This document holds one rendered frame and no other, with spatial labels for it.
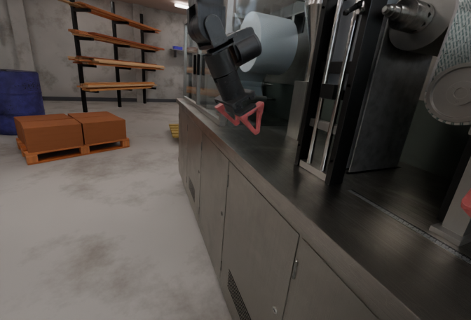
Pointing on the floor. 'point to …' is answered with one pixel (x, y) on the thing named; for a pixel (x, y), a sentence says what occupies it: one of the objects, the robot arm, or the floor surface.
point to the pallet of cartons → (68, 134)
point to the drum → (18, 97)
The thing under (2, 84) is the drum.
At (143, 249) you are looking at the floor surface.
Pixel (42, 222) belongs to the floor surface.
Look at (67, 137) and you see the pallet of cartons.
